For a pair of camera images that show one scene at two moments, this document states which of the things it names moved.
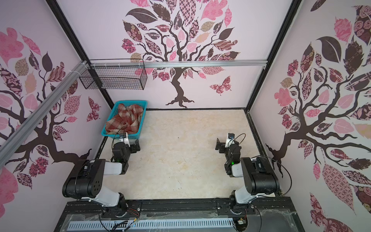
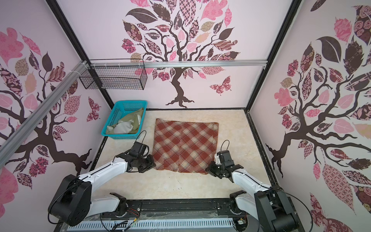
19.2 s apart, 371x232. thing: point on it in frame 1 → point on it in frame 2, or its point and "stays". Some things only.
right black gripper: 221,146 → 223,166
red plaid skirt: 127,121 → 188,147
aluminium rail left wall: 13,139 stays
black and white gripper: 123,137 → 137,150
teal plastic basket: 142,103 stays
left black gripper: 133,146 → 151,164
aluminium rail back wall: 176,63 stays
